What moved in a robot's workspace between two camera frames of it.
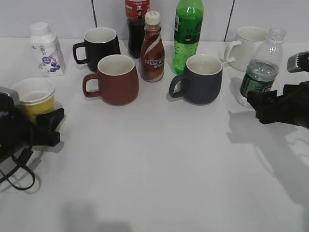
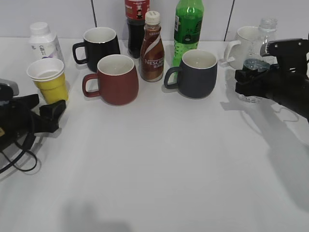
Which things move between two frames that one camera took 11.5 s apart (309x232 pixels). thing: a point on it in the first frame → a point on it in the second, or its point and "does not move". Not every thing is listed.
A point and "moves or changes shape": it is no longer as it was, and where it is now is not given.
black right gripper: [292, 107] → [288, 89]
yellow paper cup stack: [36, 95] moves or changes shape
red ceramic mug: [118, 80] does not move
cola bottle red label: [135, 12] does not move
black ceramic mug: [99, 42] does not move
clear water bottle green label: [261, 71] moves or changes shape
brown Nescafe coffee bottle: [152, 52] does not move
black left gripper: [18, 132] → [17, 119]
